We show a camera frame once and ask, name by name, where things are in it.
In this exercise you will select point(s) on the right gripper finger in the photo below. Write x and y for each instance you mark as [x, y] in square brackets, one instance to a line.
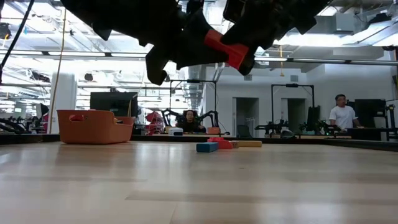
[250, 63]
[242, 34]

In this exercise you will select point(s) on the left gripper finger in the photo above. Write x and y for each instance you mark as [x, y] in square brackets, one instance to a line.
[199, 56]
[197, 26]

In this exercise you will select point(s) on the red arch block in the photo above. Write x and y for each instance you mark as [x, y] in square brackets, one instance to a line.
[228, 51]

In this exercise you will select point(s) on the plain wooden plank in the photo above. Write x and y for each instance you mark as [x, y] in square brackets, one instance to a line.
[250, 143]

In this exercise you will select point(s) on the orange studded brick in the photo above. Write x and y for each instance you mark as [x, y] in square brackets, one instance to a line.
[222, 144]

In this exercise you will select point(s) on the blue plank block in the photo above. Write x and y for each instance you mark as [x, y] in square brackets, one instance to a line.
[206, 147]

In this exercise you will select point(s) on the orange plastic bin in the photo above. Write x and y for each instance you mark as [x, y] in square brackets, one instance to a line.
[93, 127]

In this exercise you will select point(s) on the background black robot arm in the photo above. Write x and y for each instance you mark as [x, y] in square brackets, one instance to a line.
[169, 115]
[213, 116]

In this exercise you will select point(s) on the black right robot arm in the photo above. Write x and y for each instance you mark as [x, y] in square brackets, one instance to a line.
[311, 9]

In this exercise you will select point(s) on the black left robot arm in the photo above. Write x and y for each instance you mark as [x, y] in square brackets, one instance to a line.
[109, 12]

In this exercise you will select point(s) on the black gantry stand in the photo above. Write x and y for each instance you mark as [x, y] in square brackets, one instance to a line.
[292, 85]
[192, 81]

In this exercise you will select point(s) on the person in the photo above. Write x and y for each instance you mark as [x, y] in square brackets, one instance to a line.
[342, 115]
[189, 121]

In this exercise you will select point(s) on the grey ceiling unit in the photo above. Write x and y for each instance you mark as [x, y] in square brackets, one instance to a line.
[345, 21]

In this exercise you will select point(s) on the small orange box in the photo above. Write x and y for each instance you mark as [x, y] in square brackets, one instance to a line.
[214, 130]

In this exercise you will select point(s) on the small white device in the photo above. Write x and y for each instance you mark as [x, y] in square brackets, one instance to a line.
[175, 131]

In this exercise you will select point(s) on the red cart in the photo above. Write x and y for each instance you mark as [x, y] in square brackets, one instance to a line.
[154, 121]

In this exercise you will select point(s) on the round black ceiling lamp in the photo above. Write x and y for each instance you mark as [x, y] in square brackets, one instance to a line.
[88, 76]

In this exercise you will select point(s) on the black monitor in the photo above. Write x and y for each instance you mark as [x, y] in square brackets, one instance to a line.
[112, 104]

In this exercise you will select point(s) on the white column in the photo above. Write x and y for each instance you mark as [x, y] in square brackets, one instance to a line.
[63, 90]

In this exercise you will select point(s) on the black cabinet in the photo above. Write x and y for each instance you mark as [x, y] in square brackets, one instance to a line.
[373, 112]

